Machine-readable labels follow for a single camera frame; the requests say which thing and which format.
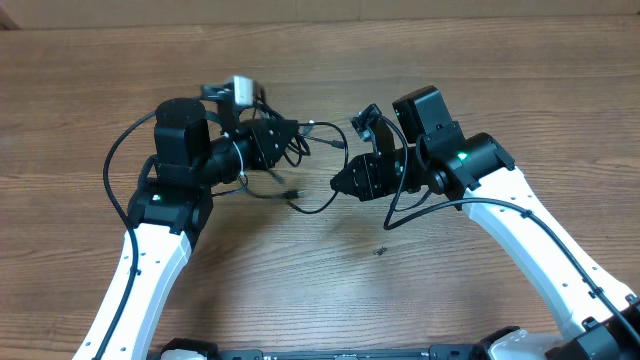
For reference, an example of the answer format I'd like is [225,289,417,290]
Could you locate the thick black USB cable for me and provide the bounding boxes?
[254,99,312,169]

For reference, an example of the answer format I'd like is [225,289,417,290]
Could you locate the thin black USB cable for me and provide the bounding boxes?
[239,119,350,216]

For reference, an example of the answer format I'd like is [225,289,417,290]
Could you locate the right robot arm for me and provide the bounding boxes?
[330,86,639,359]

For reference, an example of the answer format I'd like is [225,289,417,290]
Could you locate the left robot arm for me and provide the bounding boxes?
[75,98,299,359]

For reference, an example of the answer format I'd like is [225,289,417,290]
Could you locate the small black debris piece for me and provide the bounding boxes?
[373,247,388,256]

